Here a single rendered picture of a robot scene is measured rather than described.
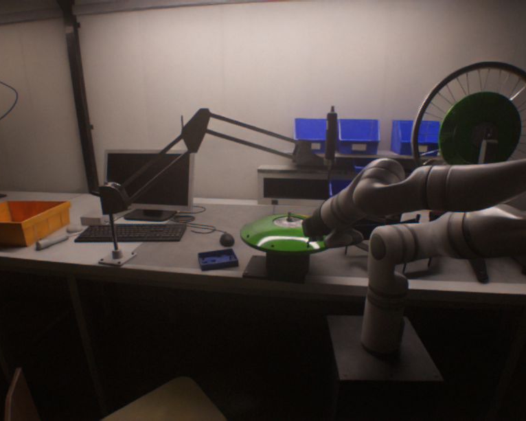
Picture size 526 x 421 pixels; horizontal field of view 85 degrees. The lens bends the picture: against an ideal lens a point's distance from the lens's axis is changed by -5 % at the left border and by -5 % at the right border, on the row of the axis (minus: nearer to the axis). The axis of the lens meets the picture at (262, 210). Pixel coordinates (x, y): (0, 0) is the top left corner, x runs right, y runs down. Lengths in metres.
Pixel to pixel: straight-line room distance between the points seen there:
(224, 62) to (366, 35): 0.77
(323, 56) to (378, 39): 0.29
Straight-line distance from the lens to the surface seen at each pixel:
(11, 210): 1.93
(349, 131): 1.81
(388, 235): 0.71
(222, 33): 1.93
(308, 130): 1.80
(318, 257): 1.15
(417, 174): 0.52
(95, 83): 2.24
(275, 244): 0.86
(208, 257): 1.15
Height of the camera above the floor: 1.42
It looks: 18 degrees down
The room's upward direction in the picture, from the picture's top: straight up
